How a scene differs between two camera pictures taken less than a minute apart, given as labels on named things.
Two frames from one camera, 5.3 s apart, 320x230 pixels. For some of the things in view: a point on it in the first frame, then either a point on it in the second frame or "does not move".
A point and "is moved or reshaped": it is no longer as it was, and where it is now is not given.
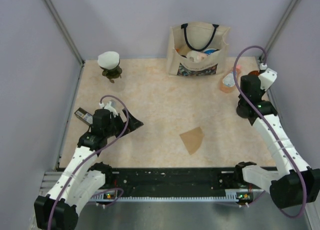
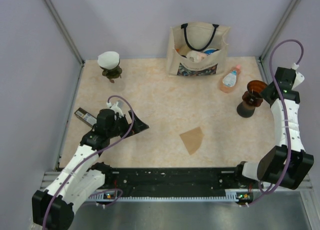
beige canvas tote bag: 195,48 does not move
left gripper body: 116,125 does not move
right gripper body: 262,91 → 265,90
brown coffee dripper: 254,72 is moved or reshaped
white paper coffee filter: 108,60 does not move
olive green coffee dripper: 112,73 does not move
